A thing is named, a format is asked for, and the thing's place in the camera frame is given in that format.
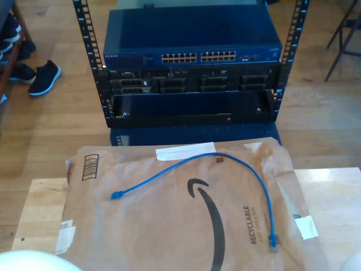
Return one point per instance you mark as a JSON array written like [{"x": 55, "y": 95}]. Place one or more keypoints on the dark blue base box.
[{"x": 197, "y": 135}]

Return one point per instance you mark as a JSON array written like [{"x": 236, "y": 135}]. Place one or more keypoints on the black rack server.
[{"x": 183, "y": 84}]

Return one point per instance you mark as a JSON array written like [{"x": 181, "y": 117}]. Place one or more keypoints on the brown paper mailer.
[{"x": 141, "y": 220}]

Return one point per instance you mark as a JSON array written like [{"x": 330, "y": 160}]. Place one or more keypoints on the grey flat panel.
[{"x": 183, "y": 4}]

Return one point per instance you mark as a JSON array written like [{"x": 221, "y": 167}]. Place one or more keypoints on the dark sneaker white sole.
[
  {"x": 45, "y": 77},
  {"x": 24, "y": 74},
  {"x": 11, "y": 28}
]

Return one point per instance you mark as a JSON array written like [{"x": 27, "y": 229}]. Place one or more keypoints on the dark metal chair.
[{"x": 341, "y": 39}]

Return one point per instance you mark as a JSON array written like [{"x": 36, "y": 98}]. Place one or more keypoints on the wooden shoe rack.
[{"x": 22, "y": 19}]

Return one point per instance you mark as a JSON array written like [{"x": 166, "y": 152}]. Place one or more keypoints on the blue network switch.
[{"x": 191, "y": 34}]

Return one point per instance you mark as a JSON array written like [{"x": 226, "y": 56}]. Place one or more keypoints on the black server rack frame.
[{"x": 84, "y": 34}]

